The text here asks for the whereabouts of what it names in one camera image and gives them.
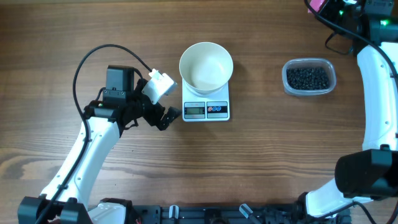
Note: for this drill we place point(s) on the black beans in container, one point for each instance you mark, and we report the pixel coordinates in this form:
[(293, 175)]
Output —
[(311, 78)]

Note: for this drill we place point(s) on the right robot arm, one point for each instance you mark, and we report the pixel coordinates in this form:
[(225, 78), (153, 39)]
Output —
[(371, 174)]

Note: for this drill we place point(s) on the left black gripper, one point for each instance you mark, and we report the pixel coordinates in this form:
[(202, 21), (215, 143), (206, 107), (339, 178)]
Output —
[(153, 119)]

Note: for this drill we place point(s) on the cream bowl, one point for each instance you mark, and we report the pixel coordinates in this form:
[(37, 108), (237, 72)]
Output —
[(206, 67)]

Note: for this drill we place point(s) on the pink scoop blue handle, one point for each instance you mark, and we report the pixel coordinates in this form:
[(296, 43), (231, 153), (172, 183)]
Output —
[(316, 5)]

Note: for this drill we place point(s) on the white digital kitchen scale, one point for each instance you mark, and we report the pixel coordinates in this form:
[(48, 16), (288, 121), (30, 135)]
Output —
[(197, 107)]

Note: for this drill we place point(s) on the clear plastic container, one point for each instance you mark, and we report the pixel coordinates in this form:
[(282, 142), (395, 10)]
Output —
[(305, 63)]

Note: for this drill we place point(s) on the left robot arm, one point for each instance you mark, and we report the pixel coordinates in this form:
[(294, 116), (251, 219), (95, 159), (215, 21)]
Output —
[(126, 97)]

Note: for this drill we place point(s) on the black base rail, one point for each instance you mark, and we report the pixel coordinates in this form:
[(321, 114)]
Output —
[(217, 214)]

